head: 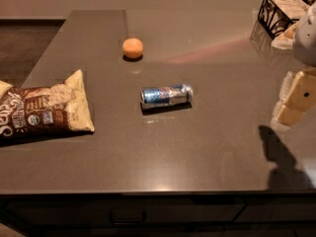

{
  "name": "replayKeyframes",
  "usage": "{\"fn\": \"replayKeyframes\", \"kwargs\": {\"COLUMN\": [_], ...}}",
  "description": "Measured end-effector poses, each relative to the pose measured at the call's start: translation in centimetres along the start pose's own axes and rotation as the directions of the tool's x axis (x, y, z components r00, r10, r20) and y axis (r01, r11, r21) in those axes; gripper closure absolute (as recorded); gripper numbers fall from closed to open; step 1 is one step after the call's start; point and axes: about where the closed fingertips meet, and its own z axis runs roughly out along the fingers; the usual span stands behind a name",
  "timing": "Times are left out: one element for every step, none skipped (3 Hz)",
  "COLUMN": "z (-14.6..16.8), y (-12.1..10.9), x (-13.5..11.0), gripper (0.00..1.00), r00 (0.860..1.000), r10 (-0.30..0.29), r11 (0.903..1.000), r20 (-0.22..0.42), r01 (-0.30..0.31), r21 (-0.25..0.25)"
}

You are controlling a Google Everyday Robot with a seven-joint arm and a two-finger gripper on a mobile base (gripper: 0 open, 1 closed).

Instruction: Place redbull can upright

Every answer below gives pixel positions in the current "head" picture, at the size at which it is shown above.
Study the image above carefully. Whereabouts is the orange fruit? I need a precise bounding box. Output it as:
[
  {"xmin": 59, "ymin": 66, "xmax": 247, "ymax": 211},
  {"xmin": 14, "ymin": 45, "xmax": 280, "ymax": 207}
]
[{"xmin": 122, "ymin": 38, "xmax": 144, "ymax": 59}]

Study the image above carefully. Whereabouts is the blue silver redbull can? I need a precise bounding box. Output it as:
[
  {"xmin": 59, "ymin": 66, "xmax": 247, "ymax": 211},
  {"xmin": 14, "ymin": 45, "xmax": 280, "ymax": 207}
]
[{"xmin": 140, "ymin": 84, "xmax": 194, "ymax": 110}]

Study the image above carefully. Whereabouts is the dark drawer handle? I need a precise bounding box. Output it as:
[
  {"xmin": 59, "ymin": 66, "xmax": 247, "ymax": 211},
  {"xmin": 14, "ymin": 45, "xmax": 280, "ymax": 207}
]
[{"xmin": 109, "ymin": 211, "xmax": 146, "ymax": 226}]

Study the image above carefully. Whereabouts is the black wire basket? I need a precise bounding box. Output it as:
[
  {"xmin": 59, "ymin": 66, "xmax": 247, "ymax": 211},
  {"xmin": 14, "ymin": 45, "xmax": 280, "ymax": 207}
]
[{"xmin": 258, "ymin": 0, "xmax": 311, "ymax": 39}]

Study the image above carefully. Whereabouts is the brown multigrain chips bag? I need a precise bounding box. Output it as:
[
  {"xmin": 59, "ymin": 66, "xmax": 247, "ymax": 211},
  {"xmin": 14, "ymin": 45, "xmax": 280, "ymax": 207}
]
[{"xmin": 0, "ymin": 70, "xmax": 95, "ymax": 141}]

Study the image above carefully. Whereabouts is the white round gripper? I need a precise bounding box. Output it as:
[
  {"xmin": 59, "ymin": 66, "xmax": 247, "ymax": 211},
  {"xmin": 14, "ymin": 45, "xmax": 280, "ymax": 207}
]
[{"xmin": 272, "ymin": 2, "xmax": 316, "ymax": 126}]

